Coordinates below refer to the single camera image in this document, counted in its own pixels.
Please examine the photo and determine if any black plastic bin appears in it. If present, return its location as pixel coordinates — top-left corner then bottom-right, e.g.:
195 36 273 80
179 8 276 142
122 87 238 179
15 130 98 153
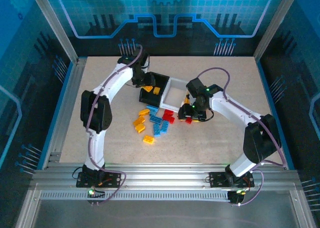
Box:
138 72 170 107

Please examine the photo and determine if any white plastic bin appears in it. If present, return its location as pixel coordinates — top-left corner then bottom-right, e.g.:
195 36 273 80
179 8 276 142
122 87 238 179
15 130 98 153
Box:
161 77 191 109

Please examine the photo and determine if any blue table edge strip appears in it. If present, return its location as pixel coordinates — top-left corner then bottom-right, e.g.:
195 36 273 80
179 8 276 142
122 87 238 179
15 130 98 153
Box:
36 61 76 170
256 59 295 170

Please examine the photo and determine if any small black adapter box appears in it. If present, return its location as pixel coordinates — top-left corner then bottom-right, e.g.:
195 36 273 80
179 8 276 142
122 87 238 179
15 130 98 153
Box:
227 190 247 205
87 187 106 200

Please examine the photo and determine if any grey metal front panel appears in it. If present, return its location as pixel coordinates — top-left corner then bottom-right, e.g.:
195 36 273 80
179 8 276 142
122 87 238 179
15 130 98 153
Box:
14 185 318 228

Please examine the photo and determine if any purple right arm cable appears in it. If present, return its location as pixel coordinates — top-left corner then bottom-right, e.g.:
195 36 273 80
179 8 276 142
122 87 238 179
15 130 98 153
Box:
197 67 288 206

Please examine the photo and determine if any aluminium front rail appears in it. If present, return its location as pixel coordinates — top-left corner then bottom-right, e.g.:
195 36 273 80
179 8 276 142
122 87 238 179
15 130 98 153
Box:
31 162 300 188

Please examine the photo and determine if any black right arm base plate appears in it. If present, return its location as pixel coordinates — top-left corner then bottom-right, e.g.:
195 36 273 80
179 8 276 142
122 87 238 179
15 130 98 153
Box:
208 171 255 188

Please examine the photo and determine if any slotted grey cable duct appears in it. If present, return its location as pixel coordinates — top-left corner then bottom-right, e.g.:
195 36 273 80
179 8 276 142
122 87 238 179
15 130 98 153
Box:
38 190 232 201

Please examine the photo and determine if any aluminium side rail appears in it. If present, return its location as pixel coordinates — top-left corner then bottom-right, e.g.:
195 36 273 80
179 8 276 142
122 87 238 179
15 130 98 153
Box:
41 57 88 170

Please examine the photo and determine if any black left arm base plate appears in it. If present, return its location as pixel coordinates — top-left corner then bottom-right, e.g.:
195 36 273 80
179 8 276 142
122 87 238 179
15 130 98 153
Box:
76 171 127 188

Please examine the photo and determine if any aluminium frame post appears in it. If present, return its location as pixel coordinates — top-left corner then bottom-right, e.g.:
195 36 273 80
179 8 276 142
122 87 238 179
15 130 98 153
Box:
27 0 81 65
252 0 303 62

